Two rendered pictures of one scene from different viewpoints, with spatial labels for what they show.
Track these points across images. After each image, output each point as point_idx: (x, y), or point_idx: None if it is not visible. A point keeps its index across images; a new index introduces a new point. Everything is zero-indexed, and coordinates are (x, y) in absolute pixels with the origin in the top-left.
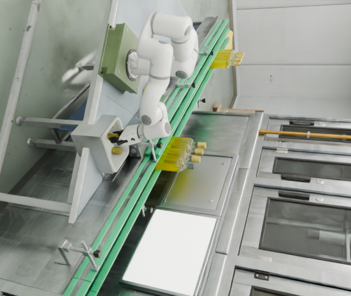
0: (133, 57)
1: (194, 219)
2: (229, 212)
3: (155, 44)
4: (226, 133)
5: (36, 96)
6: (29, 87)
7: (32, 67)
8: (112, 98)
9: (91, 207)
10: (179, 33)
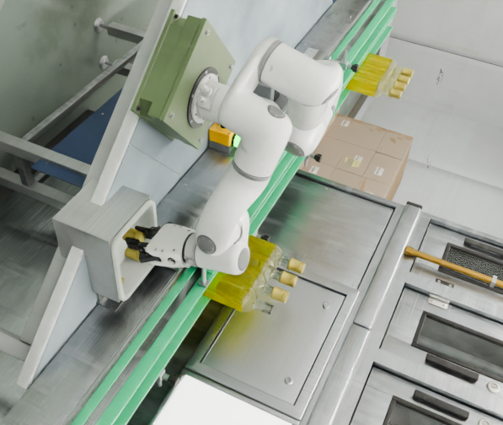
0: (206, 89)
1: (252, 416)
2: (318, 416)
3: (259, 115)
4: (344, 235)
5: (0, 78)
6: None
7: (2, 22)
8: (147, 152)
9: (65, 362)
10: (313, 100)
